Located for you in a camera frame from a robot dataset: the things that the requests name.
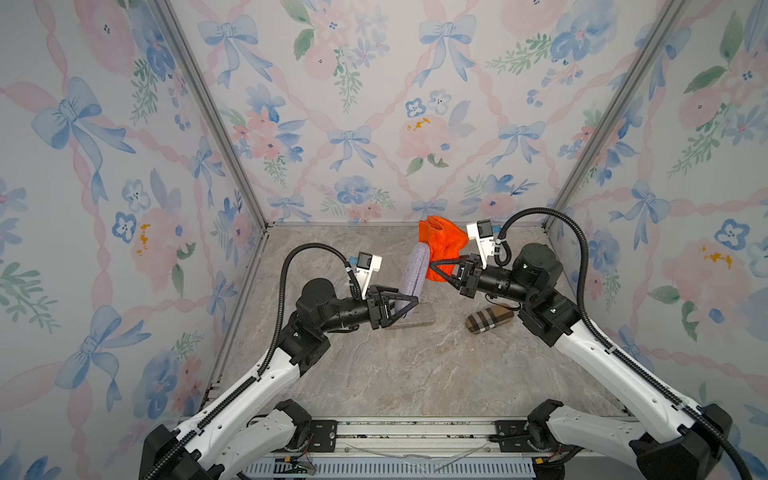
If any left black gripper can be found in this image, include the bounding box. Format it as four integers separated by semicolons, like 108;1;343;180
319;287;416;336

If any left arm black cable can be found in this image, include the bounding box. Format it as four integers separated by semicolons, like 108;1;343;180
140;242;364;480

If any plaid eyeglass case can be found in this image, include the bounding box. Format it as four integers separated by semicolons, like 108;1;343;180
465;305;516;334

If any orange microfiber cloth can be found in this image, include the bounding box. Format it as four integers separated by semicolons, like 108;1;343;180
419;215;469;262

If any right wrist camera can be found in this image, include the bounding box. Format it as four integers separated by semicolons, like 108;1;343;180
466;219;497;268

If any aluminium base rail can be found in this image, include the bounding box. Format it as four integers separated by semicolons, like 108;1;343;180
161;415;673;480

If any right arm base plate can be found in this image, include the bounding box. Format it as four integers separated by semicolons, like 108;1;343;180
488;420;540;453

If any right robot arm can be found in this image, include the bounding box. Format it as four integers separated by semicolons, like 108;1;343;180
430;243;751;479

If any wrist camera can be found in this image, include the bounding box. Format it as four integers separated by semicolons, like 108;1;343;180
466;219;497;268
350;252;382;299

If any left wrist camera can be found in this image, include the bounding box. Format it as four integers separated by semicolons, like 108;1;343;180
350;252;382;299

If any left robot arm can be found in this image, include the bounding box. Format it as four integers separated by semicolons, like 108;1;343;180
139;278;422;479

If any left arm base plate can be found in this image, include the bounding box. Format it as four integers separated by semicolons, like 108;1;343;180
285;420;339;453

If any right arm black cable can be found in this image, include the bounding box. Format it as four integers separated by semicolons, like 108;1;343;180
495;207;754;480

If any purple eyeglass case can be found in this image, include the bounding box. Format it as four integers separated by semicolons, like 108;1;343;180
398;242;431;300

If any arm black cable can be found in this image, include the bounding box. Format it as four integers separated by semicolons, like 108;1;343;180
495;207;754;480
140;242;364;480

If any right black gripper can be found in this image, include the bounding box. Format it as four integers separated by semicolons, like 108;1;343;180
432;253;536;308

